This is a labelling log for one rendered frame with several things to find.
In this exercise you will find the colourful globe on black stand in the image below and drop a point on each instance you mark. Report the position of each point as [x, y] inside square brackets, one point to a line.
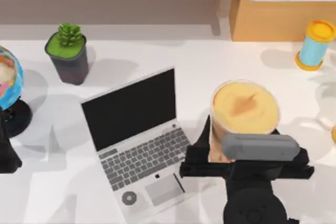
[10, 77]

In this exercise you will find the clear cup of yellow drink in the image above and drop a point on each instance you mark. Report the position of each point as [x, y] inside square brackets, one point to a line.
[244, 106]

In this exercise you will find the pale grey rounded box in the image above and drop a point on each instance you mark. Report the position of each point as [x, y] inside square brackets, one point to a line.
[260, 146]

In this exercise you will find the small yellow object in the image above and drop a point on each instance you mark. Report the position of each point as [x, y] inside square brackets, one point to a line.
[334, 135]

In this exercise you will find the silver open laptop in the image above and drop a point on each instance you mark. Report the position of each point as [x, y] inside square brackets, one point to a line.
[126, 108]

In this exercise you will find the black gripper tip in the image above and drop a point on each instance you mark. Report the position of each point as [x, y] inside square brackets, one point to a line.
[6, 153]

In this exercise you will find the blue can with yellow lid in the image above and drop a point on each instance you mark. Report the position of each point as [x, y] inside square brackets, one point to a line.
[312, 49]

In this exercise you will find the wooden cupboard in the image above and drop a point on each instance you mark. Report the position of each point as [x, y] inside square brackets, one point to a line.
[275, 22]

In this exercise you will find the dark pot with green succulent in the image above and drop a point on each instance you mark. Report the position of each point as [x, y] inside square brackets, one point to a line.
[69, 61]

